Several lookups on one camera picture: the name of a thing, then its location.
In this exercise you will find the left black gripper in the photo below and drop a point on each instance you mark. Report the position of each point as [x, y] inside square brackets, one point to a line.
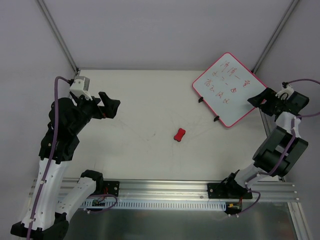
[99, 107]

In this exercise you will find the wire whiteboard stand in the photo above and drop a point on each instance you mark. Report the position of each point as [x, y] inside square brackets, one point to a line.
[217, 117]

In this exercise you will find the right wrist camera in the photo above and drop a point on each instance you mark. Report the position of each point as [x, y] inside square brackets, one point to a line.
[285, 92]

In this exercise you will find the black mounting plate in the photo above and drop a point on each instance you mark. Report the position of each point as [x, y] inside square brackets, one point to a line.
[111, 187]
[216, 191]

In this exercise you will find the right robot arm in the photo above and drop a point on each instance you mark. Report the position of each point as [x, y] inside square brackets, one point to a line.
[280, 150]

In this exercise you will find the pink framed whiteboard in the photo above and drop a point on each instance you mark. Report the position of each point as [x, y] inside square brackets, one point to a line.
[226, 87]

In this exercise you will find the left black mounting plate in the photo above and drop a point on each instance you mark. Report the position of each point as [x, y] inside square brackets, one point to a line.
[111, 187]

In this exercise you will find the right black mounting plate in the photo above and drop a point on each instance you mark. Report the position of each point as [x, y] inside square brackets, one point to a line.
[216, 191]

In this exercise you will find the right aluminium frame post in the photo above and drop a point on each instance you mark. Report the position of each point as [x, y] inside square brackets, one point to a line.
[275, 34]

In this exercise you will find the red bone-shaped eraser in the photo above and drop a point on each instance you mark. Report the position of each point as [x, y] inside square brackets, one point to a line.
[179, 135]

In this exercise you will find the aluminium frame post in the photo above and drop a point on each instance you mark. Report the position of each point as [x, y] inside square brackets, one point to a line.
[57, 34]
[275, 34]

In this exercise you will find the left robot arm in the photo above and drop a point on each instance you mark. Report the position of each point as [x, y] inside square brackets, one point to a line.
[47, 218]

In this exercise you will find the white slotted cable duct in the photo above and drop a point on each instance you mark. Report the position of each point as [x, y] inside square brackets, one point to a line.
[139, 204]

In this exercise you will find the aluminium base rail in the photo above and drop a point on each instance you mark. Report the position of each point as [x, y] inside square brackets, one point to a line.
[197, 190]

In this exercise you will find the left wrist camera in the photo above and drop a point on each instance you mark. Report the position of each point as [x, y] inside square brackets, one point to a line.
[80, 87]

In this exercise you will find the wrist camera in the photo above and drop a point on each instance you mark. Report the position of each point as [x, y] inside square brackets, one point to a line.
[285, 92]
[80, 87]

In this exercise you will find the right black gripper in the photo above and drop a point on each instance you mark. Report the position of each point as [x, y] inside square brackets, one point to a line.
[268, 104]

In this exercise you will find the left aluminium frame post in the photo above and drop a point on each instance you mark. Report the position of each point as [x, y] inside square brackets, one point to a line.
[57, 34]

